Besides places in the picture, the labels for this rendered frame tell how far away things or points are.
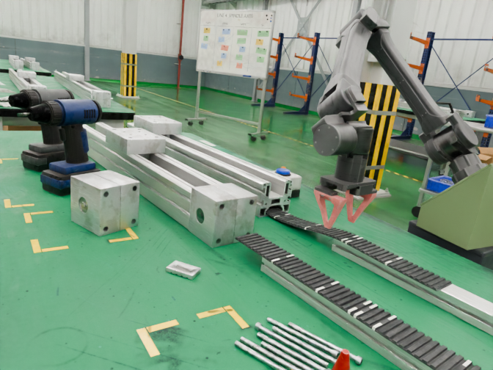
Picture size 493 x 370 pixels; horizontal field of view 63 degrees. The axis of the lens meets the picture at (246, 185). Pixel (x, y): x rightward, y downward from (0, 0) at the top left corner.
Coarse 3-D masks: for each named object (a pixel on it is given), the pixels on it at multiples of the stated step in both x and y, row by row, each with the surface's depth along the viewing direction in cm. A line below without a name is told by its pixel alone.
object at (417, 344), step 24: (240, 240) 73; (264, 240) 74; (288, 264) 66; (312, 288) 60; (336, 288) 60; (360, 312) 55; (384, 312) 56; (384, 336) 50; (408, 336) 51; (432, 360) 47; (456, 360) 47
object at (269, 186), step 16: (176, 144) 123; (192, 144) 129; (192, 160) 116; (208, 160) 109; (224, 160) 116; (240, 160) 112; (224, 176) 104; (240, 176) 98; (256, 176) 97; (272, 176) 100; (256, 192) 94; (272, 192) 100; (288, 192) 98; (256, 208) 95; (288, 208) 100
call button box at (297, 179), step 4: (284, 176) 110; (288, 176) 111; (292, 176) 111; (296, 176) 112; (300, 176) 112; (296, 180) 111; (300, 180) 112; (296, 184) 112; (300, 184) 112; (292, 188) 111; (296, 188) 112; (292, 192) 111; (296, 192) 113; (292, 196) 112; (296, 196) 113
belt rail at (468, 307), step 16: (336, 240) 80; (352, 256) 77; (368, 256) 75; (384, 272) 72; (416, 288) 68; (448, 288) 65; (448, 304) 64; (464, 304) 61; (480, 304) 61; (464, 320) 62; (480, 320) 61
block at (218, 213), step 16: (192, 192) 80; (208, 192) 78; (224, 192) 79; (240, 192) 80; (192, 208) 81; (208, 208) 76; (224, 208) 75; (240, 208) 78; (192, 224) 81; (208, 224) 76; (224, 224) 76; (240, 224) 79; (208, 240) 77; (224, 240) 78
